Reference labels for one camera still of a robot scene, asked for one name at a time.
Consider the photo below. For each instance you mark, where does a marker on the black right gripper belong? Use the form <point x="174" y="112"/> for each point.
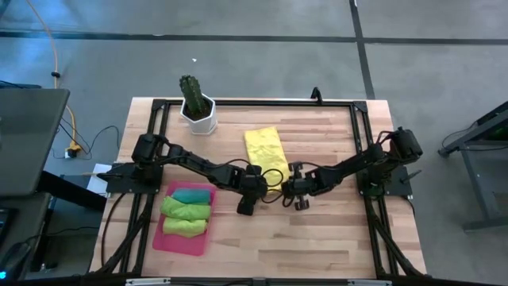
<point x="301" y="186"/>

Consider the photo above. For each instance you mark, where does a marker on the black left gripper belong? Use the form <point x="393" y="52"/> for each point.
<point x="254" y="184"/>

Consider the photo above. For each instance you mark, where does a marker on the yellow microfiber towel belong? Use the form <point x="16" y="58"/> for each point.
<point x="266" y="151"/>

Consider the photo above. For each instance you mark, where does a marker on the teal microfiber towel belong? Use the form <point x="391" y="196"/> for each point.
<point x="192" y="195"/>

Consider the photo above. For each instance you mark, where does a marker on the green microfiber towel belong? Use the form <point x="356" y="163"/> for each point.
<point x="184" y="210"/>
<point x="184" y="227"/>

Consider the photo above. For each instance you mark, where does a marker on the pink tray mat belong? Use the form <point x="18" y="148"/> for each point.
<point x="178" y="244"/>

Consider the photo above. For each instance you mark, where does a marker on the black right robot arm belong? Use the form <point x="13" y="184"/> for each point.
<point x="357" y="167"/>

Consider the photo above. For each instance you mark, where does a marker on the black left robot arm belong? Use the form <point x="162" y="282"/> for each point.
<point x="190" y="163"/>

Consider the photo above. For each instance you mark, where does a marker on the white hexagonal plant pot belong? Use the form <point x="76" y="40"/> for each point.
<point x="202" y="125"/>

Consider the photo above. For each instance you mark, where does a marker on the green cactus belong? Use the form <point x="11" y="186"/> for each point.
<point x="191" y="93"/>

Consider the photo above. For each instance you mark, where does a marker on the white paper sheet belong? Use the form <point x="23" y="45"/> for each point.
<point x="95" y="186"/>

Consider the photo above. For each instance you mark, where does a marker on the grey metal table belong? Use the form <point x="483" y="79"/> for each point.
<point x="472" y="137"/>

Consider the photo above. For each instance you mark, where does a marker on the black desk beam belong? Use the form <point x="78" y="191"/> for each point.
<point x="67" y="190"/>

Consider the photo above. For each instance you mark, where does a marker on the dark grey desk top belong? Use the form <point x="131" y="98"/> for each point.
<point x="31" y="139"/>

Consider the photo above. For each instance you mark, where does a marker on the black rounded device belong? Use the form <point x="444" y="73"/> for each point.
<point x="14" y="260"/>

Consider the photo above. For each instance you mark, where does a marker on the black aluminium table frame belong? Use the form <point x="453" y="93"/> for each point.
<point x="278" y="103"/>

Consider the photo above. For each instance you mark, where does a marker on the black triangular bracket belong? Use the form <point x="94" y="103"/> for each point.
<point x="316" y="96"/>

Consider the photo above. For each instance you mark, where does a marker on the silver bracket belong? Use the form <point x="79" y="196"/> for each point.
<point x="147" y="281"/>
<point x="369" y="282"/>

